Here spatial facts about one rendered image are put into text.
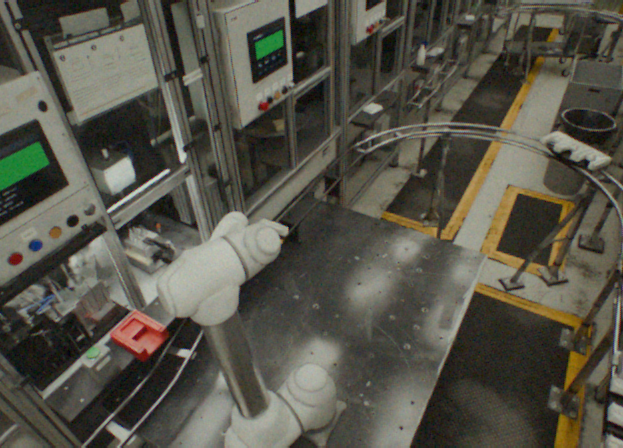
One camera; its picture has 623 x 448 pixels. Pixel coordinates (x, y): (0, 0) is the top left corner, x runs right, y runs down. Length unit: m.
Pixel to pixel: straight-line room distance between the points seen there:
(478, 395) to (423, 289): 0.77
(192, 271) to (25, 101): 0.60
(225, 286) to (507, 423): 1.85
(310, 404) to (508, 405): 1.41
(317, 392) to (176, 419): 0.58
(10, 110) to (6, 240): 0.33
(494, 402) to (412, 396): 0.93
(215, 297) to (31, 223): 0.58
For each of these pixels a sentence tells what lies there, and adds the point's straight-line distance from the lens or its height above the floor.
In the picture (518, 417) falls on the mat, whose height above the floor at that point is 0.01.
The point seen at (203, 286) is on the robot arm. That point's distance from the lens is 1.02.
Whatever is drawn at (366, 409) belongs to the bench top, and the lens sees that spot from 1.70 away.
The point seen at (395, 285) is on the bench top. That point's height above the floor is 0.68.
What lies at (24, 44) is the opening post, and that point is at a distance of 1.31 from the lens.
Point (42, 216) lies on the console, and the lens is 1.39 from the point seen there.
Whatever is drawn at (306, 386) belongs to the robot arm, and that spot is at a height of 0.95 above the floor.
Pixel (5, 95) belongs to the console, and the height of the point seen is 1.81.
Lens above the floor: 2.20
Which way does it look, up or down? 41 degrees down
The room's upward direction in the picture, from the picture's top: 3 degrees counter-clockwise
